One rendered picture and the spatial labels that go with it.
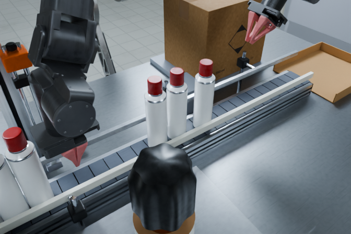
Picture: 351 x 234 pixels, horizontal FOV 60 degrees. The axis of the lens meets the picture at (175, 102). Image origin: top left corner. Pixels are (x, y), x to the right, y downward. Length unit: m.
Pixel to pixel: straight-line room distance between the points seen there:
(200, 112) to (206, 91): 0.07
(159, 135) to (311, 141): 0.45
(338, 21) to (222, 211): 2.62
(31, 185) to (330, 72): 1.09
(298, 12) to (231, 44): 2.29
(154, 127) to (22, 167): 0.29
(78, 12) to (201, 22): 0.58
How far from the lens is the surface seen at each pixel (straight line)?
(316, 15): 3.23
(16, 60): 0.61
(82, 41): 0.46
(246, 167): 0.84
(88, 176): 0.77
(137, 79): 1.15
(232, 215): 0.69
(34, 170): 0.65
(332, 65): 1.37
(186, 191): 0.37
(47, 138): 0.54
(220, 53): 1.05
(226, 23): 1.02
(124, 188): 0.76
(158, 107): 0.69
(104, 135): 0.73
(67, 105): 0.41
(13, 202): 0.69
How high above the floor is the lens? 1.45
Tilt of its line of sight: 37 degrees down
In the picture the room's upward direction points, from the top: straight up
